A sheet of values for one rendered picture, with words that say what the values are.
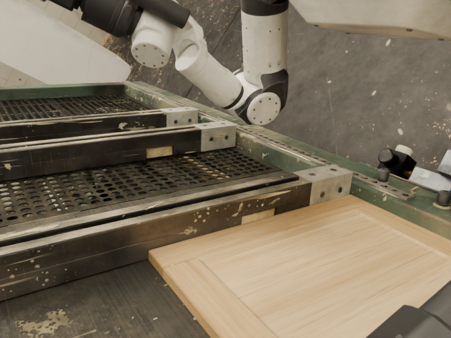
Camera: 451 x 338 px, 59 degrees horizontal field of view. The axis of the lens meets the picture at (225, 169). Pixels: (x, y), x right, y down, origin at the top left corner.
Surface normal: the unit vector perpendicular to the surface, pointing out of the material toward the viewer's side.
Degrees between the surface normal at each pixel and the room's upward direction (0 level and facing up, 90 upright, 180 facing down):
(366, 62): 0
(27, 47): 90
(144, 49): 86
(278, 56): 90
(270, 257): 60
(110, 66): 90
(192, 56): 7
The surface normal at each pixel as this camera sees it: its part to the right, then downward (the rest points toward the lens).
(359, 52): -0.70, -0.34
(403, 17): -0.28, 0.88
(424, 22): 0.21, 0.90
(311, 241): 0.05, -0.94
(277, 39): 0.36, 0.60
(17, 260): 0.55, 0.32
